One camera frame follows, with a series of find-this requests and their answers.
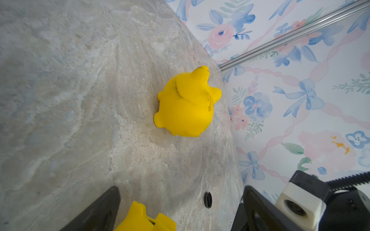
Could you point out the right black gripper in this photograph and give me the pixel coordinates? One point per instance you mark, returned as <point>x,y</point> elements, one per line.
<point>347,211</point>

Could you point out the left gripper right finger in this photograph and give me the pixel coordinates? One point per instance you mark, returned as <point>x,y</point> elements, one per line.
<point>262,215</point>

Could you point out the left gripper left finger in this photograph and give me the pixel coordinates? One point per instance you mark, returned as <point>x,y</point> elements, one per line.
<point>100,215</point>

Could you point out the yellow piggy bank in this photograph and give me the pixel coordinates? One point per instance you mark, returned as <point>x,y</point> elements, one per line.
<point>187,103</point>
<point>138,220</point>

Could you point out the black round rubber plug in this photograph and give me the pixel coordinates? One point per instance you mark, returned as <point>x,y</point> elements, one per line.
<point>208,200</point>

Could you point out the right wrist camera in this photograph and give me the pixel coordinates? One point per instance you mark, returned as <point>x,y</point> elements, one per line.
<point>303,200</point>

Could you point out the right aluminium corner post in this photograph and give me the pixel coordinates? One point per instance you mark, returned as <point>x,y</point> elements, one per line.
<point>318,24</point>

